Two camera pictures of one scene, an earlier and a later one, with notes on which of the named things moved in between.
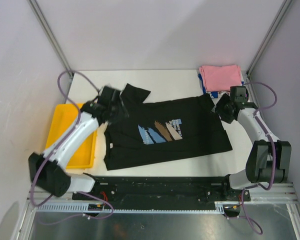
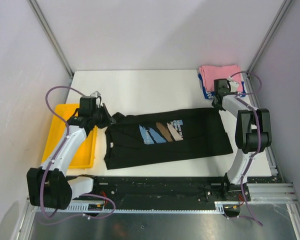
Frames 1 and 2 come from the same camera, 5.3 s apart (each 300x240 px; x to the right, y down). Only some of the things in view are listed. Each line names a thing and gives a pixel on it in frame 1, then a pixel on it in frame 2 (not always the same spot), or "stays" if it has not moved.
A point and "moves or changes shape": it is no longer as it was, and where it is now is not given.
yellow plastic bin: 64,117 stays
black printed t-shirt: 162,130 moves or changes shape
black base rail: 160,192 stays
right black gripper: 219,108 -> 217,106
